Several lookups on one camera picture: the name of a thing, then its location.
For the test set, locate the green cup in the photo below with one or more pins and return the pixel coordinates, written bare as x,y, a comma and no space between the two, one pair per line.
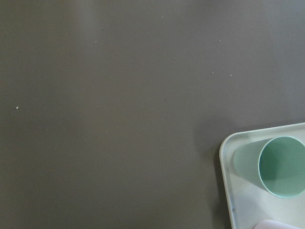
276,165

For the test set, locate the pink cup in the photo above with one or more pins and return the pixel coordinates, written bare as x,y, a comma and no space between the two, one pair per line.
272,224

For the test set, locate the cream rabbit tray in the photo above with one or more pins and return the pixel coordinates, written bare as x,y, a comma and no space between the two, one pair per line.
248,204

